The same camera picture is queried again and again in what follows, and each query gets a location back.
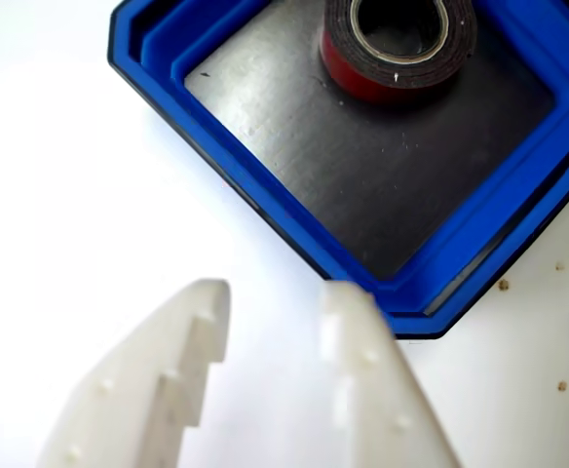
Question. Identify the red tape roll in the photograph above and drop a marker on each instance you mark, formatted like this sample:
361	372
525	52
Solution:
362	78

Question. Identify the blue box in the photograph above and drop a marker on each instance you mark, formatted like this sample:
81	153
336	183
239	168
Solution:
484	219

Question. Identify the black foam pad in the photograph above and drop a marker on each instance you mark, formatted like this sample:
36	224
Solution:
338	156

